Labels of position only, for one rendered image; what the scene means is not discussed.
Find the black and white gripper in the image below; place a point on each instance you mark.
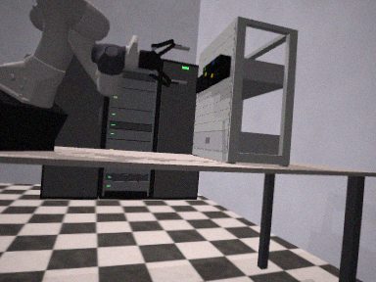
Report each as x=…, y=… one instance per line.
x=150, y=60

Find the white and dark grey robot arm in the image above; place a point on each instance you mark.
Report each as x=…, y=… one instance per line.
x=38, y=76

